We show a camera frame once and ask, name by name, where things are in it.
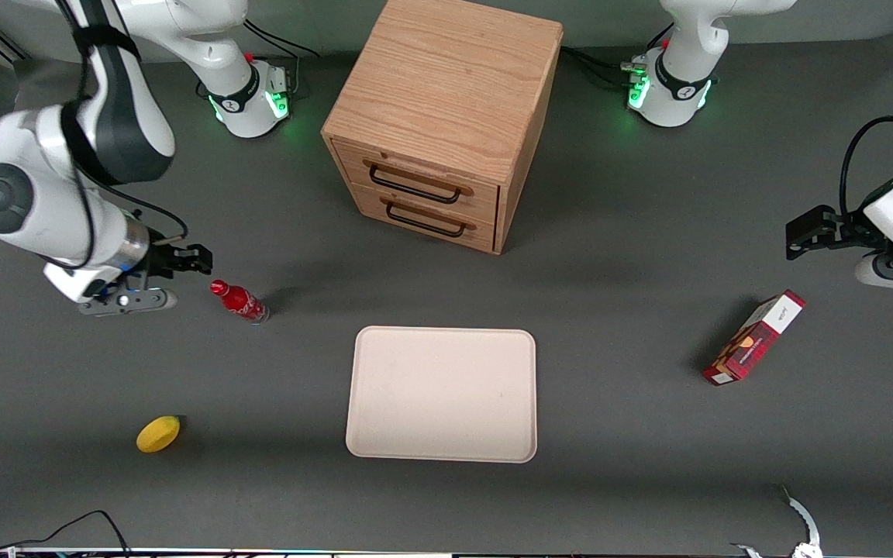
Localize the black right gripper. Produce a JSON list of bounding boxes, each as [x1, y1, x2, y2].
[[133, 240, 214, 281]]

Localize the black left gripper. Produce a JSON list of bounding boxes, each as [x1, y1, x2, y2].
[[785, 205, 884, 261]]

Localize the red coke bottle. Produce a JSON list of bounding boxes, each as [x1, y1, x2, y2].
[[210, 279, 271, 326]]

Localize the beige rectangular tray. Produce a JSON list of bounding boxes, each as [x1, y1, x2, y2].
[[345, 325, 539, 464]]

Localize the red plaid shortbread box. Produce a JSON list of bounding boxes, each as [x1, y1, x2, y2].
[[701, 289, 808, 388]]

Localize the yellow lemon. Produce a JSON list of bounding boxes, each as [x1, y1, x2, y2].
[[136, 415, 182, 454]]

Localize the wooden drawer front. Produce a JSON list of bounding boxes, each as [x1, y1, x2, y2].
[[349, 182, 498, 253], [331, 139, 501, 226]]

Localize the white serrated plastic strip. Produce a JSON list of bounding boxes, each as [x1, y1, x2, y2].
[[781, 485, 822, 558]]

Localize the wooden two-drawer cabinet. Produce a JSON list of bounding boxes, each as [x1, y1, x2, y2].
[[321, 0, 564, 256]]

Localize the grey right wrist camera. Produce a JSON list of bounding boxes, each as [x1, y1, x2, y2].
[[78, 286, 178, 318]]

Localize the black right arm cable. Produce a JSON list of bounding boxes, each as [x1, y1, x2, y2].
[[55, 0, 190, 272]]

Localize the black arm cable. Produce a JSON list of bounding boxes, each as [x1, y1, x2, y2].
[[55, 0, 190, 272], [840, 115, 893, 219]]

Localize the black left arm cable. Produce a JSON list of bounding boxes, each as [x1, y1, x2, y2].
[[840, 115, 893, 219]]

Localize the black right base cables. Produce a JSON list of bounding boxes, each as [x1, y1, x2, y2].
[[243, 19, 322, 98]]

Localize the black base cables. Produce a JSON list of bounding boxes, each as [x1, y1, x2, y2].
[[560, 45, 650, 88], [243, 19, 322, 98]]

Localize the black metal drawer handle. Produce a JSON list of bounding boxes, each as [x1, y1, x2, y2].
[[369, 163, 464, 206], [384, 199, 467, 239]]

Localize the black left base cables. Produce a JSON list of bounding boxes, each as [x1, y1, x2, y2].
[[560, 45, 650, 88]]

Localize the black cable at table edge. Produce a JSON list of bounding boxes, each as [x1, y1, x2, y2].
[[0, 509, 132, 558]]

